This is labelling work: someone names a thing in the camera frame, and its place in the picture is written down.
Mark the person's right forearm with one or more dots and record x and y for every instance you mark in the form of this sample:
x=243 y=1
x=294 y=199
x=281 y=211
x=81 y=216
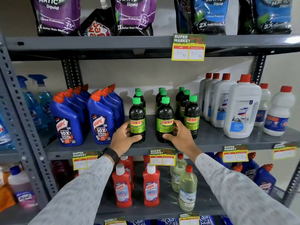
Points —
x=236 y=192

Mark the blue detergent pouch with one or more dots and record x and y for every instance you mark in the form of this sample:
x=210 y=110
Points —
x=204 y=16
x=267 y=16

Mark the blue washing powder packet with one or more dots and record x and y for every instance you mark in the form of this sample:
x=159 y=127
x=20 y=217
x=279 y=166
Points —
x=206 y=220
x=171 y=222
x=138 y=223

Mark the maroon bottle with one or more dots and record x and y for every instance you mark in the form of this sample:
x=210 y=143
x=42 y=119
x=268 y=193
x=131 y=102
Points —
x=59 y=173

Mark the black wrist band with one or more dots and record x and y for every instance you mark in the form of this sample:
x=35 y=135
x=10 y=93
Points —
x=110 y=154

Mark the rows of blue toilet cleaners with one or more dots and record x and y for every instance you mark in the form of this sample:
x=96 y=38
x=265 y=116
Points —
x=100 y=119

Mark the rows of dark green-capped bottles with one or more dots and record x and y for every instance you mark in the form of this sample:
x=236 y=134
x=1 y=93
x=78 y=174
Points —
x=192 y=114

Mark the large white bottle red cap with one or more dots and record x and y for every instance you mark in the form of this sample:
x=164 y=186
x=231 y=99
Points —
x=220 y=103
x=203 y=96
x=242 y=110
x=209 y=100
x=239 y=78

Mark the blue glass cleaner spray bottle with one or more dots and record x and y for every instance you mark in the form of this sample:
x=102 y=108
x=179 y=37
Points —
x=4 y=133
x=44 y=98
x=31 y=103

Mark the purple detergent pouch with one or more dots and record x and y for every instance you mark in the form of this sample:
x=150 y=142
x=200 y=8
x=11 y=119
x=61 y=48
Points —
x=134 y=16
x=57 y=16

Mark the blue angled-neck cleaner bottle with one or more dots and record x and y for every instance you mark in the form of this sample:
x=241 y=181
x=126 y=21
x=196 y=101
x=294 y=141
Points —
x=237 y=168
x=250 y=167
x=266 y=179
x=220 y=160

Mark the yellow green price tag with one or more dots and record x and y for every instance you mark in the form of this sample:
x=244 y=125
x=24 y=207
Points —
x=284 y=151
x=162 y=157
x=115 y=221
x=235 y=154
x=189 y=219
x=80 y=161
x=188 y=48

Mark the clear yellowish liquid bottle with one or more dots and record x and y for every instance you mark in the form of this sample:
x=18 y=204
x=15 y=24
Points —
x=177 y=172
x=188 y=189

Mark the person's left hand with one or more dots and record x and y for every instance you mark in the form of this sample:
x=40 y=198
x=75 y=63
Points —
x=119 y=140

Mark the person's right thumb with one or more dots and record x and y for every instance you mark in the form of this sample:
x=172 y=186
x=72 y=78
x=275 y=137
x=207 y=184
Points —
x=168 y=136

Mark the person's right hand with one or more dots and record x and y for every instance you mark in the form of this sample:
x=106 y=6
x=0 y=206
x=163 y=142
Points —
x=185 y=142

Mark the person's left forearm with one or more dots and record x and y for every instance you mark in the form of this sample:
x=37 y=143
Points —
x=79 y=192

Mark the orange cleaner bottle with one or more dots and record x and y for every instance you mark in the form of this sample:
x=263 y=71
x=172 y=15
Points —
x=5 y=196

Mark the person's left thumb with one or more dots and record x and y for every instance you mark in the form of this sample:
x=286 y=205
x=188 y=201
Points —
x=134 y=139

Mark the dark cleaner bottle green cap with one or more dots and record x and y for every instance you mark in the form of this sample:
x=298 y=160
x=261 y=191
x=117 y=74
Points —
x=137 y=114
x=165 y=114

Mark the pink floor cleaner bottle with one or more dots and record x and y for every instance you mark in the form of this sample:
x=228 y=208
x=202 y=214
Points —
x=22 y=187

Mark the grey metal shelving rack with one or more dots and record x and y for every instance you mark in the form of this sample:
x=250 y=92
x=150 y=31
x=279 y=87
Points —
x=93 y=43

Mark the black spouted refill pouch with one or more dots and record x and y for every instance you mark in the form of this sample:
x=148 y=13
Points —
x=97 y=24

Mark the small round white bottle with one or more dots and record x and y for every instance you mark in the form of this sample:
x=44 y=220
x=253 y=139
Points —
x=263 y=107
x=279 y=114

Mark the red bathroom cleaner bottle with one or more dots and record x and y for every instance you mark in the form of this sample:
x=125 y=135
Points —
x=129 y=166
x=146 y=160
x=122 y=187
x=151 y=187

